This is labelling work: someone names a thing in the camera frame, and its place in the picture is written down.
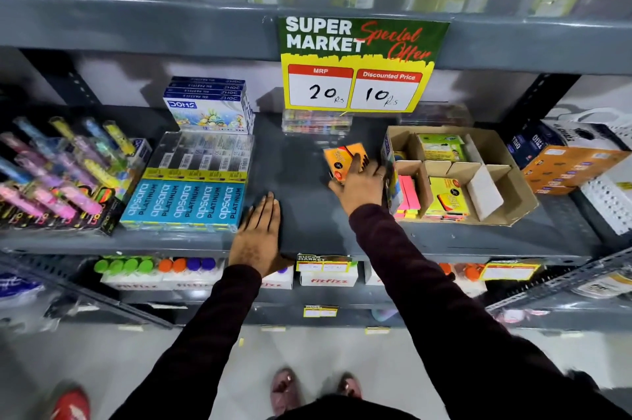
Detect person's right hand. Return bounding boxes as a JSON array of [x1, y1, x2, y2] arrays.
[[328, 154, 389, 217]]

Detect person's left hand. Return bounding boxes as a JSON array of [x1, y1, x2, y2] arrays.
[[228, 192, 296, 279]]

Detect orange sticky note packet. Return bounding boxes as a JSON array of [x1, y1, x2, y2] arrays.
[[323, 142, 370, 184]]

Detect person's right forearm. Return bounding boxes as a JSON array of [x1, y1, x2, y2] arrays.
[[348, 204, 632, 420]]

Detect person's left forearm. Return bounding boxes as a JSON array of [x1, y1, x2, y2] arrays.
[[110, 264, 263, 420]]

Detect white bottle carton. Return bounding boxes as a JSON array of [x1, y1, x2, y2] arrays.
[[299, 263, 360, 287], [162, 268, 226, 291], [100, 271, 164, 291], [261, 267, 296, 290]]

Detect grey metal shelf rack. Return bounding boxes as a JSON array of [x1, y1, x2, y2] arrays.
[[0, 0, 632, 332]]

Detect pink sticky note pad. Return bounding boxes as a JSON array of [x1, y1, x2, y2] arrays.
[[397, 175, 422, 212]]

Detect yellow sticky note packet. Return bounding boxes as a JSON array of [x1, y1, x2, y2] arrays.
[[425, 177, 471, 218]]

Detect green sticky note packet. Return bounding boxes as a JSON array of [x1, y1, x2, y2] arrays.
[[417, 133, 468, 163]]

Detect green yellow price sign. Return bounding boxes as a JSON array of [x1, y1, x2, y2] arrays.
[[278, 16, 450, 114]]

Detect person's left shoe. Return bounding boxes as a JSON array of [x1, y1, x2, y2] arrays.
[[270, 368, 301, 416]]

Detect person's shoe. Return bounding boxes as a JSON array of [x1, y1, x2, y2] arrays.
[[270, 368, 301, 416], [337, 373, 363, 400]]

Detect stack of blue pencil packets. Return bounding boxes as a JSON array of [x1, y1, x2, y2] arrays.
[[120, 131, 255, 233]]

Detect person's right shoe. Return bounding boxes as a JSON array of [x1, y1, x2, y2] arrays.
[[337, 373, 363, 400]]

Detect blue white pastel box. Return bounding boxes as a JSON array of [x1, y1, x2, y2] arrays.
[[171, 76, 247, 84], [169, 87, 246, 95], [167, 92, 246, 102], [170, 81, 247, 90], [163, 97, 256, 135]]

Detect white card divider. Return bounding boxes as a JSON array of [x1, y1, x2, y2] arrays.
[[466, 165, 505, 222]]

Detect person's dark clothing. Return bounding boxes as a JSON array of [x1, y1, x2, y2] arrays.
[[266, 394, 421, 420]]

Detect brown cardboard box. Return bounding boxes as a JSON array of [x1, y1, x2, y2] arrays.
[[381, 125, 540, 227]]

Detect dark blue box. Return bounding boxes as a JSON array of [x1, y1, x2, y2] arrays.
[[506, 120, 560, 170]]

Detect orange cardboard box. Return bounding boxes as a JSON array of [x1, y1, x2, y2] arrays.
[[520, 145, 632, 196]]

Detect pile of pastel pen packets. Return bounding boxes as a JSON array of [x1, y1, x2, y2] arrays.
[[0, 116, 154, 238]]

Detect red shoe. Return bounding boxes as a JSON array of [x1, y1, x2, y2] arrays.
[[51, 387, 91, 420]]

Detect clear plastic bags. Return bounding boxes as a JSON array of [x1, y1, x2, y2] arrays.
[[0, 271, 62, 334]]

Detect white perforated plastic basket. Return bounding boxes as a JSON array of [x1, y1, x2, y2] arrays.
[[542, 107, 632, 236]]

